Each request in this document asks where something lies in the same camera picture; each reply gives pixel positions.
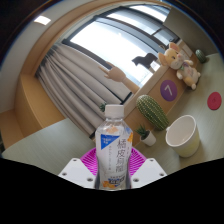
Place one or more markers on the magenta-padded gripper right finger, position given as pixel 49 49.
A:
pixel 150 170

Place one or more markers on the ceiling lights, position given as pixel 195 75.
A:
pixel 42 20

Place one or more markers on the wooden hand model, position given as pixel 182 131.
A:
pixel 116 75

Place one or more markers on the white wall socket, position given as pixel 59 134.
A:
pixel 186 50

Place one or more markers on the pale yellow cup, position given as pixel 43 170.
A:
pixel 186 140

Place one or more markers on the plush mouse toy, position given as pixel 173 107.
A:
pixel 180 63

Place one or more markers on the grey curtain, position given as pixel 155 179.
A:
pixel 76 86

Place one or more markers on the round purple number sign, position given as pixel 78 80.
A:
pixel 168 90

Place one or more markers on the black horse figurine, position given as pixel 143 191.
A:
pixel 145 60

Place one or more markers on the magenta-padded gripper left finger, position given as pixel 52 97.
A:
pixel 75 170

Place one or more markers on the flat round red coaster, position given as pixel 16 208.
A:
pixel 214 101

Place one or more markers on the clear plastic drink bottle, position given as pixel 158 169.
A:
pixel 113 150

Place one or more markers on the tall green cactus ornament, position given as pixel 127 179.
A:
pixel 151 111

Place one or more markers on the dark-framed window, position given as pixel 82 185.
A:
pixel 110 40

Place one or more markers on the green desk divider panel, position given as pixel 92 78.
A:
pixel 196 26
pixel 50 143

